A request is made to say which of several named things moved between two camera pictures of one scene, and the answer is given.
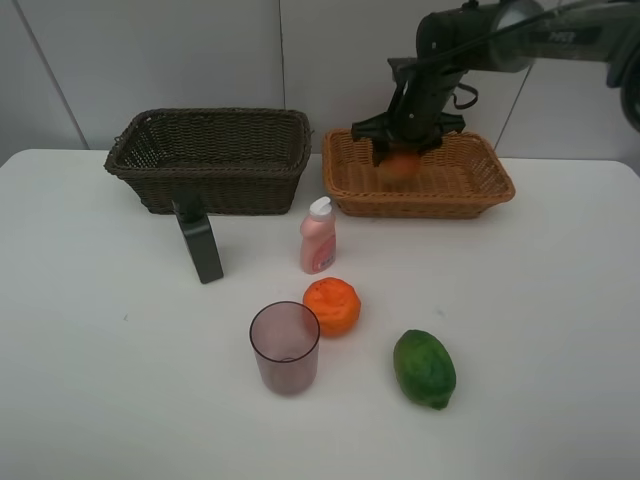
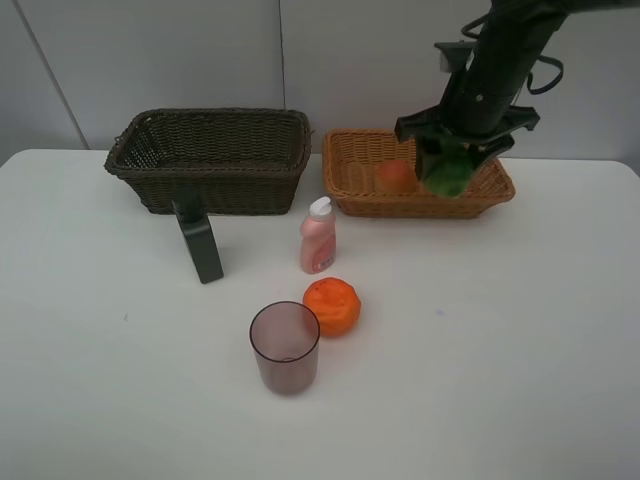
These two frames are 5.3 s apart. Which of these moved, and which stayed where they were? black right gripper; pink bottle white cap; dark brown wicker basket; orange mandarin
Moved: black right gripper
Stayed: dark brown wicker basket; pink bottle white cap; orange mandarin
